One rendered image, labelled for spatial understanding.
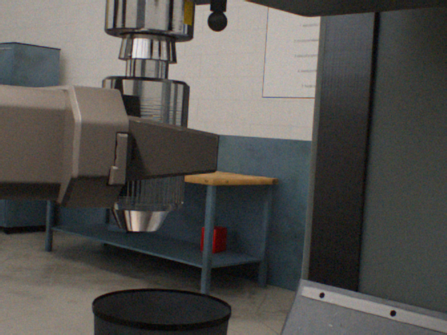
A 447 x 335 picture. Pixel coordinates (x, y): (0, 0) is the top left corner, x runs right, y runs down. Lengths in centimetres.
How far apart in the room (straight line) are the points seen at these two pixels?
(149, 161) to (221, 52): 587
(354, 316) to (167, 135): 42
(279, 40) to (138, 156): 546
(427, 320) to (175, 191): 38
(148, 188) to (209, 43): 598
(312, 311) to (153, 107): 44
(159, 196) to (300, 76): 527
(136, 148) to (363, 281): 43
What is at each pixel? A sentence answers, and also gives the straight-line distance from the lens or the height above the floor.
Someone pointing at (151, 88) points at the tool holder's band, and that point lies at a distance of 36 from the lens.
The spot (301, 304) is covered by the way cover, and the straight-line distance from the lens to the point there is 76.
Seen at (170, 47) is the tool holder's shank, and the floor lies 127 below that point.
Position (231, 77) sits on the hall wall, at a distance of 610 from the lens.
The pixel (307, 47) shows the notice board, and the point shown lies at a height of 193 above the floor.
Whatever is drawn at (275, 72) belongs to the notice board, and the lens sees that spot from 578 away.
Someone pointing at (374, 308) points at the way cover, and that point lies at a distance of 72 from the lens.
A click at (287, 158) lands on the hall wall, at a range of 563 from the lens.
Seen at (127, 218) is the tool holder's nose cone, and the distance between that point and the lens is 37.
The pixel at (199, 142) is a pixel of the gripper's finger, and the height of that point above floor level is 123.
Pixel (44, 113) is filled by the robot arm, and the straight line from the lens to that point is 32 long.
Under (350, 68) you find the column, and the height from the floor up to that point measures 130.
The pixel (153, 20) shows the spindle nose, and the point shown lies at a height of 128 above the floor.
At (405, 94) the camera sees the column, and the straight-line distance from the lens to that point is 71.
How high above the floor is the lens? 123
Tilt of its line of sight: 3 degrees down
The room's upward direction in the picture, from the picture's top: 4 degrees clockwise
